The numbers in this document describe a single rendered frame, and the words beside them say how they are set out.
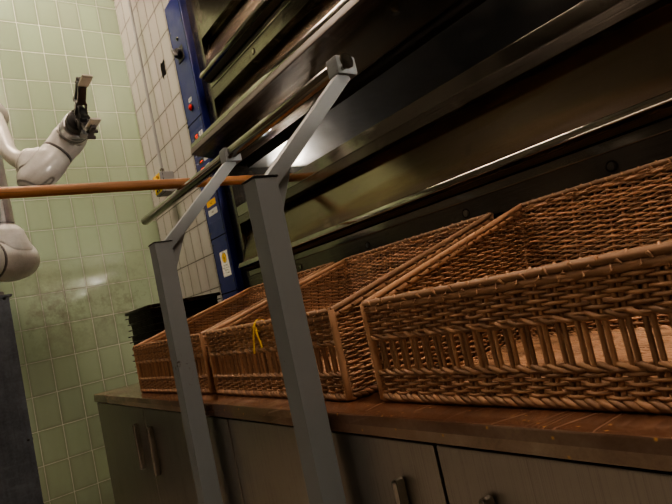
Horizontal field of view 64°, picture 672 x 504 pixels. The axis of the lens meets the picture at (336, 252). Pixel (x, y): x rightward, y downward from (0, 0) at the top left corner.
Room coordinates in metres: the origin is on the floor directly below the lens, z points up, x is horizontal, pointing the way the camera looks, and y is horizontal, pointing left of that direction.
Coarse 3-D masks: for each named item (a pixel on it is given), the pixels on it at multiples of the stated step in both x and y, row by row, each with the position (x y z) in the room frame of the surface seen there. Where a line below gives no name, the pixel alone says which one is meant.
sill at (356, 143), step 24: (600, 0) 0.93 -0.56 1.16; (624, 0) 0.90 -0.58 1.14; (552, 24) 1.00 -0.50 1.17; (576, 24) 0.97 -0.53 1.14; (504, 48) 1.09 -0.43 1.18; (528, 48) 1.05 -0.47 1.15; (480, 72) 1.14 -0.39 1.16; (432, 96) 1.26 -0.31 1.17; (384, 120) 1.39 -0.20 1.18; (408, 120) 1.33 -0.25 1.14; (360, 144) 1.48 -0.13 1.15; (312, 168) 1.68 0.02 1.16
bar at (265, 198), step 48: (336, 96) 0.93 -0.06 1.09; (240, 144) 1.26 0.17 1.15; (288, 144) 0.85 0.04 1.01; (288, 240) 0.82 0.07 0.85; (288, 288) 0.80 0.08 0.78; (288, 336) 0.79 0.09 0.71; (192, 384) 1.19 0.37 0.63; (288, 384) 0.81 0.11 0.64; (192, 432) 1.18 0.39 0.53; (336, 480) 0.81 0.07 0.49
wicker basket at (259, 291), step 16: (304, 272) 1.74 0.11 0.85; (256, 288) 2.00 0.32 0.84; (224, 304) 1.97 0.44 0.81; (240, 304) 2.02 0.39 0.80; (256, 304) 1.45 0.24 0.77; (192, 320) 1.89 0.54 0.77; (208, 320) 1.93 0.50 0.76; (224, 320) 1.39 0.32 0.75; (160, 336) 1.82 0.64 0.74; (192, 336) 1.37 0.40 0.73; (144, 352) 1.69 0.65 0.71; (160, 352) 1.59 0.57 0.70; (208, 352) 1.35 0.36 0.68; (144, 368) 1.71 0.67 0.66; (160, 368) 1.60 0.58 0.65; (208, 368) 1.34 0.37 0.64; (144, 384) 1.74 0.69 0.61; (160, 384) 1.62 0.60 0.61; (208, 384) 1.34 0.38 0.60
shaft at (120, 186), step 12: (144, 180) 1.56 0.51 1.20; (156, 180) 1.58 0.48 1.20; (168, 180) 1.60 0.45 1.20; (180, 180) 1.62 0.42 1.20; (228, 180) 1.71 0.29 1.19; (240, 180) 1.74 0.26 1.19; (0, 192) 1.33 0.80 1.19; (12, 192) 1.34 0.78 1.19; (24, 192) 1.36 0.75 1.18; (36, 192) 1.38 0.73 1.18; (48, 192) 1.40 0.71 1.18; (60, 192) 1.41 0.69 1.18; (72, 192) 1.43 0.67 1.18; (84, 192) 1.45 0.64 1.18; (96, 192) 1.48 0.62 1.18; (108, 192) 1.50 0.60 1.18
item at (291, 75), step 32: (352, 0) 1.20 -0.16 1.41; (384, 0) 1.19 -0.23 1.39; (416, 0) 1.19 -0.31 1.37; (448, 0) 1.20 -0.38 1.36; (320, 32) 1.31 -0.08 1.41; (352, 32) 1.30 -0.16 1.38; (384, 32) 1.31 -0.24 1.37; (288, 64) 1.43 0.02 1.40; (320, 64) 1.44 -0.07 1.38; (256, 96) 1.59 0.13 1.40; (288, 96) 1.61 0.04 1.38; (224, 128) 1.80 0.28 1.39
